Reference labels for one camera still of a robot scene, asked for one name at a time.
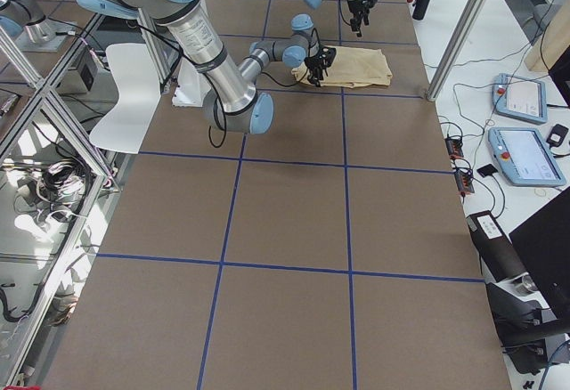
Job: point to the near blue teach pendant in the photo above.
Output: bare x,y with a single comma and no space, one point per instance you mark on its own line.
524,157

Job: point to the white plastic chair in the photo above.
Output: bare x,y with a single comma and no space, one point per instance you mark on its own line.
124,127

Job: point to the black power adapter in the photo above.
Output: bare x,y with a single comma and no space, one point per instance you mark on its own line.
557,135

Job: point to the cream long-sleeve printed t-shirt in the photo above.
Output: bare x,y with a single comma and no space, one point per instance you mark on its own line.
358,67

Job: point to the orange black usb hub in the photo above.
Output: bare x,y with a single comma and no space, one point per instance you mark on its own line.
454,147
464,183

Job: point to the aluminium frame rack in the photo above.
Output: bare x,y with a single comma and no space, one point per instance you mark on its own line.
56,189

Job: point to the far blue teach pendant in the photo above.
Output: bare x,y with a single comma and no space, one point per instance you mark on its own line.
520,98

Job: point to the black monitor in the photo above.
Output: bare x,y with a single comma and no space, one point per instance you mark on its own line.
542,244

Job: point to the aluminium frame post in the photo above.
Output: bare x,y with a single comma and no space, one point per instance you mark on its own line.
452,51

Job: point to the blue teach pendant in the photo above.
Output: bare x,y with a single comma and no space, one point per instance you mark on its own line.
520,98
524,157

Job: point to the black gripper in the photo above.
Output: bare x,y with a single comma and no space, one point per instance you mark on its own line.
314,62
356,10

